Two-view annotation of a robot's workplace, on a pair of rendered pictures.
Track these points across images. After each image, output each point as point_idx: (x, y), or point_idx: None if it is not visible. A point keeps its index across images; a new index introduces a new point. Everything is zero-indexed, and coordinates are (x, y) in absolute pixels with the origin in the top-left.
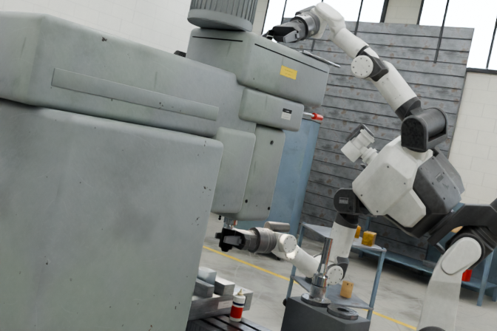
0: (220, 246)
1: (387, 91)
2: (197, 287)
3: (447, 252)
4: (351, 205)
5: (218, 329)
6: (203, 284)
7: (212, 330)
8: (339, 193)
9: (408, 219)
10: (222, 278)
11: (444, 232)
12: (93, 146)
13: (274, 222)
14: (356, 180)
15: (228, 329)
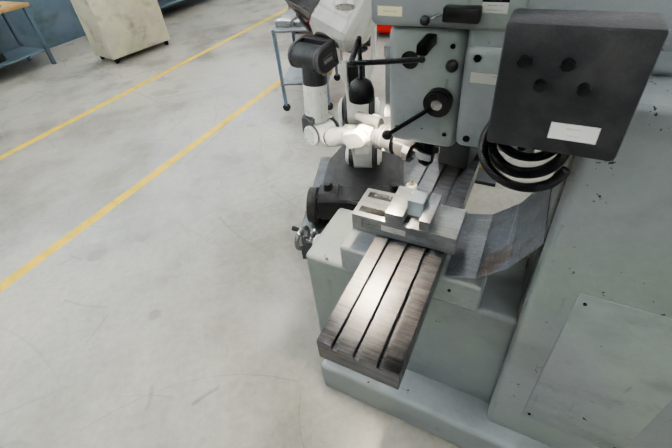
0: (432, 162)
1: None
2: (438, 207)
3: (373, 41)
4: (336, 57)
5: (449, 204)
6: (439, 199)
7: (458, 206)
8: (322, 55)
9: (370, 34)
10: (397, 195)
11: None
12: None
13: (373, 116)
14: (352, 27)
15: (442, 199)
